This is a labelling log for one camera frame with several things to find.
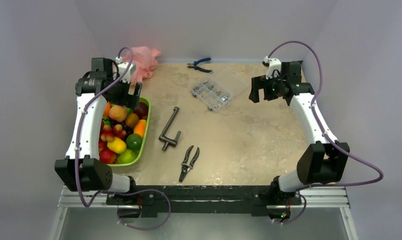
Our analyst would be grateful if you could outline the fake dark green lime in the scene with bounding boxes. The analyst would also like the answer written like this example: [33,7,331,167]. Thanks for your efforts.
[126,133,143,152]

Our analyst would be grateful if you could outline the fake dark red plum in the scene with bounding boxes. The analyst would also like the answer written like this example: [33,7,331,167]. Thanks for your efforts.
[133,102,149,120]

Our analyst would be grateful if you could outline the fake green apple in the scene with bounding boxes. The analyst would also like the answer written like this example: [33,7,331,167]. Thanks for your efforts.
[117,149,137,164]

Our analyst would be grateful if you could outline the clear compartment screw box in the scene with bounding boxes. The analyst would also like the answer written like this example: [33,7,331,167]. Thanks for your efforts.
[190,66,248,112]

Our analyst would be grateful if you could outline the fake red apple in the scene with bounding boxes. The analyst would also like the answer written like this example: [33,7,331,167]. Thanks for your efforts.
[99,148,117,165]

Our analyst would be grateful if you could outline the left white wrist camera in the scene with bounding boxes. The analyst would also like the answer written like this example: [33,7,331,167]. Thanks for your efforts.
[115,57,136,84]

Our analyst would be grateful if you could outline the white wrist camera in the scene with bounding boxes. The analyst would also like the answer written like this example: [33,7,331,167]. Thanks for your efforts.
[262,56,282,79]
[115,57,136,84]

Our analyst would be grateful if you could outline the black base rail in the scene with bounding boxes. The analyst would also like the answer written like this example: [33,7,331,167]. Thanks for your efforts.
[106,185,302,219]

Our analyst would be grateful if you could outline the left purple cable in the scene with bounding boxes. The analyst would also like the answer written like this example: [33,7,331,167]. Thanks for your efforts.
[74,46,172,232]

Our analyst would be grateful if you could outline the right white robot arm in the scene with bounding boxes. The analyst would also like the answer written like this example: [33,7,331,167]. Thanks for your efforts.
[249,58,350,204]

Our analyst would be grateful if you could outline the black handled wire stripper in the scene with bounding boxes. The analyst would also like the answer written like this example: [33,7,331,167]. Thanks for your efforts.
[178,145,200,183]

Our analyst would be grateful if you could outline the blue handled pliers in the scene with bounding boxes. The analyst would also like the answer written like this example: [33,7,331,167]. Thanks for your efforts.
[187,57,213,74]

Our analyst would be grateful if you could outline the fake peach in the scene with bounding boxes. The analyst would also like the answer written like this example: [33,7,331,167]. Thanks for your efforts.
[108,105,128,123]

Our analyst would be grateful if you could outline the green plastic fruit tray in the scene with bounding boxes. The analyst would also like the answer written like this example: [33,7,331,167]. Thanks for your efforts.
[98,97,150,167]

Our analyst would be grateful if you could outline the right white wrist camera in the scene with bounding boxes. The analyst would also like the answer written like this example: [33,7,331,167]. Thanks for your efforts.
[262,56,282,79]

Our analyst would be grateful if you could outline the pink plastic bag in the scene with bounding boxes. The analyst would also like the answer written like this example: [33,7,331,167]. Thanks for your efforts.
[131,46,162,86]

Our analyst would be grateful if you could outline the dark metal clamp tool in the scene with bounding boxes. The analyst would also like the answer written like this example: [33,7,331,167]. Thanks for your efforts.
[158,106,182,152]

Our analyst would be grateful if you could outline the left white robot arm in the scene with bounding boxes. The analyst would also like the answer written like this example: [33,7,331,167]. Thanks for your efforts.
[54,57,142,205]

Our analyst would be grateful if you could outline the fake yellow lemon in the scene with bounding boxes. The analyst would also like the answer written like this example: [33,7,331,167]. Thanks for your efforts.
[107,137,127,154]

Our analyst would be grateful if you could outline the fake orange carrot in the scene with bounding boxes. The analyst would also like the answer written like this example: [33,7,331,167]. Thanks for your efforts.
[133,119,147,138]

